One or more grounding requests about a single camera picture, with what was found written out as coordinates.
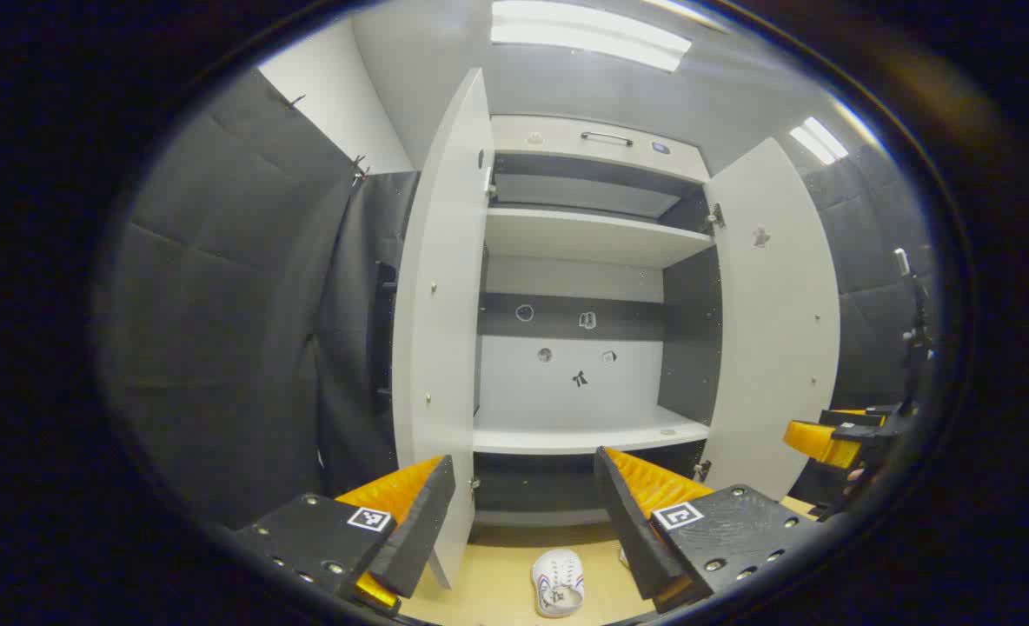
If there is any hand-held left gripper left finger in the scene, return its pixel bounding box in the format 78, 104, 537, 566
232, 454, 456, 615

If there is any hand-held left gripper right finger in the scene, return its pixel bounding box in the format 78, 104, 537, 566
594, 447, 820, 614

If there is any grey cabinet door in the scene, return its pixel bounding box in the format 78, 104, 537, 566
704, 137, 841, 502
391, 68, 495, 590

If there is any grey white shoe cabinet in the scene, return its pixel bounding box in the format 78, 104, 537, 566
391, 68, 841, 592

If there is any white cabinet shelf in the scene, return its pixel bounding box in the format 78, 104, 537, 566
484, 206, 715, 269
473, 404, 711, 456

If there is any black backdrop cloth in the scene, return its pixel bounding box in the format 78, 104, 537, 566
803, 143, 941, 507
316, 170, 420, 498
102, 70, 361, 531

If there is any small ceiling light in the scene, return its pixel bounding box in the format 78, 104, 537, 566
788, 116, 850, 166

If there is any long ceiling light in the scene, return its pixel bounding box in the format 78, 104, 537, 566
490, 0, 694, 72

